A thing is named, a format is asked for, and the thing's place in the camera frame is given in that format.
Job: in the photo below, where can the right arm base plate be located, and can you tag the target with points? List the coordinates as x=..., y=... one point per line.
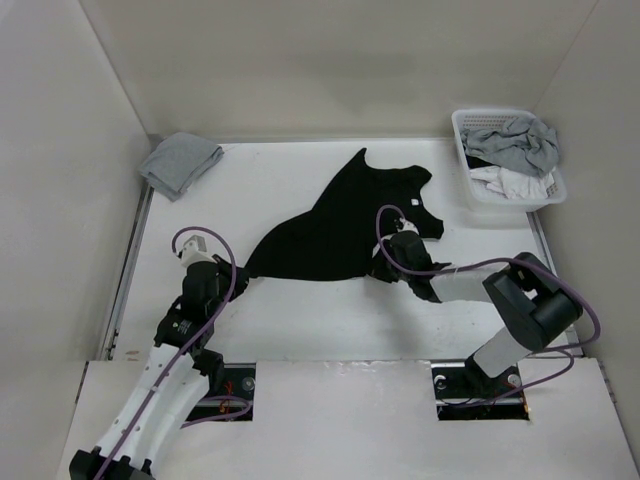
x=462, y=396

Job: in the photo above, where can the crumpled white tank top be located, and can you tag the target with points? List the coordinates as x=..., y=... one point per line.
x=511, y=184

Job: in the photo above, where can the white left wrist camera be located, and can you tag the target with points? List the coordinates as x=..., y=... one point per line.
x=194, y=250

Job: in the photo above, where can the white plastic laundry basket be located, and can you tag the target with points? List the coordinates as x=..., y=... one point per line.
x=481, y=199

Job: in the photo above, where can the crumpled grey tank top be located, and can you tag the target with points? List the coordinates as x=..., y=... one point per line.
x=523, y=145

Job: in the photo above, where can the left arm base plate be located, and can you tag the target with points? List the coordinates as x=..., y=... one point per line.
x=230, y=396

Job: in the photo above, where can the folded grey tank top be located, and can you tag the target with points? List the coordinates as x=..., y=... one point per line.
x=177, y=162

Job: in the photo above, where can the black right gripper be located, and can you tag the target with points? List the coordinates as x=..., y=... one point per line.
x=378, y=267

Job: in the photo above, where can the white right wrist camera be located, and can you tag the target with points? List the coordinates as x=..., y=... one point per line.
x=402, y=224

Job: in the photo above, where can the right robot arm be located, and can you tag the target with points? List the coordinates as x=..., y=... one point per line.
x=535, y=307

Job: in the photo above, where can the black tank top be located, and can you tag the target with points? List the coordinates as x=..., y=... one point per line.
x=335, y=240

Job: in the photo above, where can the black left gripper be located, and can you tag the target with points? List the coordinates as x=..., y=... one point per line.
x=241, y=282

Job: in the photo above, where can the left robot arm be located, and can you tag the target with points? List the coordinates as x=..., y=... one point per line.
x=179, y=372

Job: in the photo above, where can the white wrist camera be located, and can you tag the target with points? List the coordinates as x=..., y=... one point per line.
x=402, y=224
x=194, y=250

